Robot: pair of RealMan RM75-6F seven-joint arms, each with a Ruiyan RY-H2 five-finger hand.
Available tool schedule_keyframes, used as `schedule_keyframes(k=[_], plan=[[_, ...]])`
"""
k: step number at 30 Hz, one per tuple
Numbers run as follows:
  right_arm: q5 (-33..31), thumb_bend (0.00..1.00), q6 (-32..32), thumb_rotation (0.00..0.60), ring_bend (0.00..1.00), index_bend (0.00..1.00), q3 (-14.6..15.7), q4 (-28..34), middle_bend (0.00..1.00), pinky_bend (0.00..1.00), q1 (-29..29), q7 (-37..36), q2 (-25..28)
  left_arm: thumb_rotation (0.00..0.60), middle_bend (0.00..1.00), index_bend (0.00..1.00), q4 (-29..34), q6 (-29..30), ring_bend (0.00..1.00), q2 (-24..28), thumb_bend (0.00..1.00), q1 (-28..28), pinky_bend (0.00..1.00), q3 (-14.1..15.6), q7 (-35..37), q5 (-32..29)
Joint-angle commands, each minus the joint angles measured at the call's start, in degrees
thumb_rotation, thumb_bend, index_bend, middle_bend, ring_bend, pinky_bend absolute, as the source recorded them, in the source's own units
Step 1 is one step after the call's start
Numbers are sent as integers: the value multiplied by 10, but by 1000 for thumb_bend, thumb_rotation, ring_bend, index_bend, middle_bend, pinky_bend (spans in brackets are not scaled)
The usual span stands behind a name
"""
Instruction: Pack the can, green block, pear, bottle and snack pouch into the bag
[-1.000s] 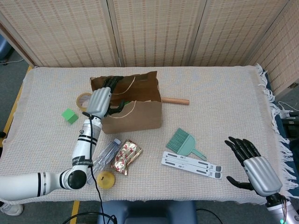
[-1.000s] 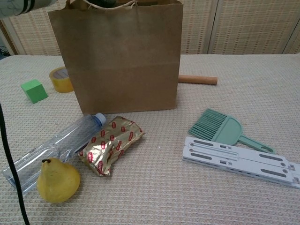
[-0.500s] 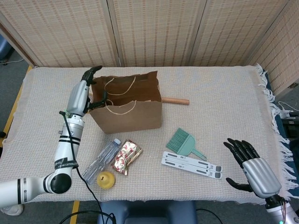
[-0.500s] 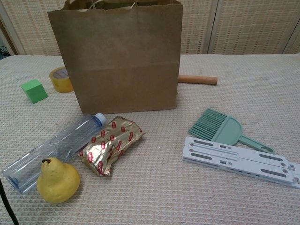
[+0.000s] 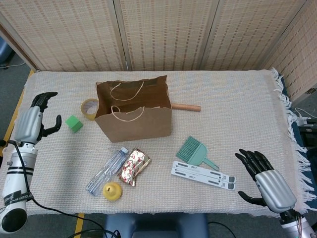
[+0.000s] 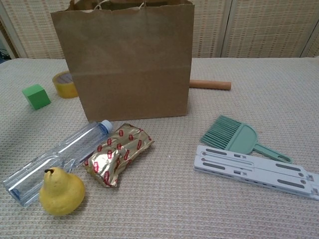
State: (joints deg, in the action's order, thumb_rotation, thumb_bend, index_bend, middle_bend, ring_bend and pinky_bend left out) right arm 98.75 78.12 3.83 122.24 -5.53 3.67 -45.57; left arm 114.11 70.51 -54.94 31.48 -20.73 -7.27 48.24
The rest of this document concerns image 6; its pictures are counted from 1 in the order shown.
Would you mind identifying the transparent water bottle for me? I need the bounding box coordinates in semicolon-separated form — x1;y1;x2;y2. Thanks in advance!
2;119;114;207

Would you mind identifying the yellow pear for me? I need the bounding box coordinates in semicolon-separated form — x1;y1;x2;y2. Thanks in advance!
39;166;86;216

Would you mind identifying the wooden rolling stick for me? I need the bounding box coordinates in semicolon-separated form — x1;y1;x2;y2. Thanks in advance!
189;79;232;91

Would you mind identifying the brown paper bag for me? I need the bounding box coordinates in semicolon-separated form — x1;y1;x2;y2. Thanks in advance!
50;0;195;122

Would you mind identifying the woven folding screen panel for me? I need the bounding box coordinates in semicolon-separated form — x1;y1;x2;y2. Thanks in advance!
0;0;73;60
191;0;231;59
221;0;315;58
301;0;319;58

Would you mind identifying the white folding stand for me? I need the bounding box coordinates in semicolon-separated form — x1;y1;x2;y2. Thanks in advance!
193;145;319;202

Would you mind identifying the gold red snack packet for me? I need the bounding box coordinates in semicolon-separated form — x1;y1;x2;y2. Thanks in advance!
83;123;155;188

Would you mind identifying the teal hand brush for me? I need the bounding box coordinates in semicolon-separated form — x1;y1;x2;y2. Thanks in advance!
200;115;293;164

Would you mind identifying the green cube block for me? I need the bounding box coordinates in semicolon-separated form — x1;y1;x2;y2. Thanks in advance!
21;83;52;111

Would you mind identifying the beige woven table cloth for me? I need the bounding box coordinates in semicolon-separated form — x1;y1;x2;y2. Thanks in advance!
0;56;319;239

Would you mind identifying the yellowish tape roll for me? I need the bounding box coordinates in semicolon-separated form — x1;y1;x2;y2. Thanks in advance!
52;70;79;99

